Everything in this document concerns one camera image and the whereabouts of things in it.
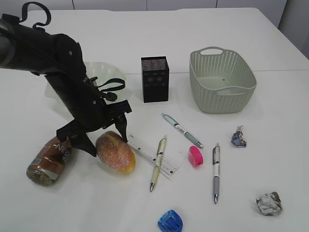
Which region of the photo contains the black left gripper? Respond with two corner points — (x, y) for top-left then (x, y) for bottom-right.
(56, 93), (132, 157)

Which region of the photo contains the sugared bread roll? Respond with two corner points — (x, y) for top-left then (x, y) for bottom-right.
(96, 131), (136, 174)

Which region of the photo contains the brown Nescafe coffee bottle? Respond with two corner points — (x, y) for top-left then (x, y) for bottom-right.
(26, 137), (71, 187)

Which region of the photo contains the pink pencil sharpener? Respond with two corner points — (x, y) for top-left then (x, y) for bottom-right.
(188, 146), (203, 167)

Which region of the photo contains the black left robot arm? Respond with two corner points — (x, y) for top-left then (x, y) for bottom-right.
(0, 14), (131, 156)

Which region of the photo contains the pale green wavy glass plate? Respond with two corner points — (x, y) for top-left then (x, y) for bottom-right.
(45, 62), (128, 109)

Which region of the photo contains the cream yellow-green pen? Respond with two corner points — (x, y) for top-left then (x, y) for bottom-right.
(150, 136), (167, 192)

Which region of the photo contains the light blue white pen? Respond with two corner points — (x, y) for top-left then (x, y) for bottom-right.
(161, 113), (204, 149)

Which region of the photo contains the black mesh pen holder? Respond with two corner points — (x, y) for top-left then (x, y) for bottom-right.
(141, 56), (169, 103)

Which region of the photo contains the blue pencil sharpener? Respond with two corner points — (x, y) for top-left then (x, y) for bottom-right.
(157, 209), (183, 232)

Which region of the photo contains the grey white pen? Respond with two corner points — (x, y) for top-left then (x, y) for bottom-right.
(212, 143), (220, 204)

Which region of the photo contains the pale green plastic basket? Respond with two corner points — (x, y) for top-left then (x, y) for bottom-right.
(189, 46), (257, 114)

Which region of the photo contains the clear plastic ruler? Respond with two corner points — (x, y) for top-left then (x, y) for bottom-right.
(127, 134), (179, 178)

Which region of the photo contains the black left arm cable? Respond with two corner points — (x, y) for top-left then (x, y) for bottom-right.
(89, 76), (126, 102)

